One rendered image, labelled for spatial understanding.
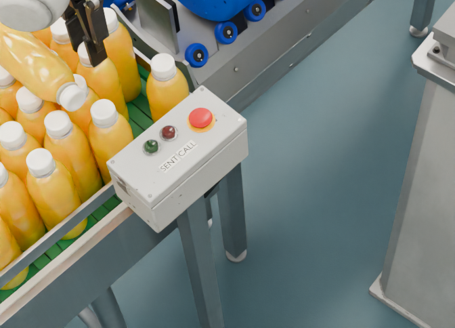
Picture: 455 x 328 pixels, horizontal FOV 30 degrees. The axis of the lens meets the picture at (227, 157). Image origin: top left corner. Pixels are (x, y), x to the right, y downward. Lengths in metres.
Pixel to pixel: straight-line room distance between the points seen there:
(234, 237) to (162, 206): 0.99
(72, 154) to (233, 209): 0.83
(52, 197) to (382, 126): 1.49
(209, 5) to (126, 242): 0.45
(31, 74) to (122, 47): 0.21
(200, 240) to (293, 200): 0.98
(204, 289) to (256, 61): 0.46
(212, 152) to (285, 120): 1.37
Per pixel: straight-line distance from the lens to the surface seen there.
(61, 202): 1.35
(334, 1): 1.78
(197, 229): 1.48
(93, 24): 1.29
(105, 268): 1.52
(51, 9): 0.99
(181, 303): 2.35
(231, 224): 2.18
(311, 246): 2.41
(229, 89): 1.64
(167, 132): 1.27
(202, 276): 1.64
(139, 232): 1.52
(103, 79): 1.43
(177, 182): 1.25
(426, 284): 2.14
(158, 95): 1.39
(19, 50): 1.35
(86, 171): 1.41
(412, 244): 2.02
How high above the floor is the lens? 2.16
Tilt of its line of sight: 57 degrees down
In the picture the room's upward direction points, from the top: 6 degrees counter-clockwise
